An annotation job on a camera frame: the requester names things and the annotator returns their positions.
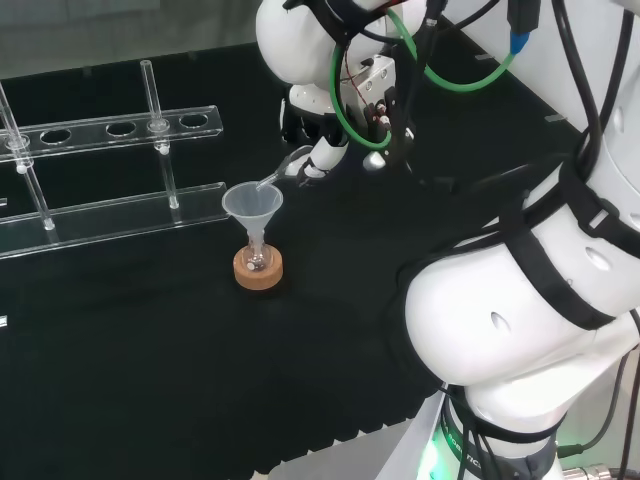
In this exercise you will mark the small glass round-bottom flask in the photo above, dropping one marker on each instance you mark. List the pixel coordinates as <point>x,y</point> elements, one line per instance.
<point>265,260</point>

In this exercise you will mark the clear acrylic funnel stand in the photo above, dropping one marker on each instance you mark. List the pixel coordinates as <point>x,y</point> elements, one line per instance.
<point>90,131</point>

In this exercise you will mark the black bench cloth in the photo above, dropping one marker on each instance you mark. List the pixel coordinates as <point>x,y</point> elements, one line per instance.
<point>150,350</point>

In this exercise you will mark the black plug with blue tip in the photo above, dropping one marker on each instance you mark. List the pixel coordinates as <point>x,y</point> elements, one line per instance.
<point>520,30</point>

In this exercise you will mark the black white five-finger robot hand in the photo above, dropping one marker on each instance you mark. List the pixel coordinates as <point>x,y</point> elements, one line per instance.
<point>325,150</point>

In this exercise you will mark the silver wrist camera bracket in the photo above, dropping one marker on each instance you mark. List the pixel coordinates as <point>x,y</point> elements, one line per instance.
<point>372,80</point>

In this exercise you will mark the translucent plastic funnel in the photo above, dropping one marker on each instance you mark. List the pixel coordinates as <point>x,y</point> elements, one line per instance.
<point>250,210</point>

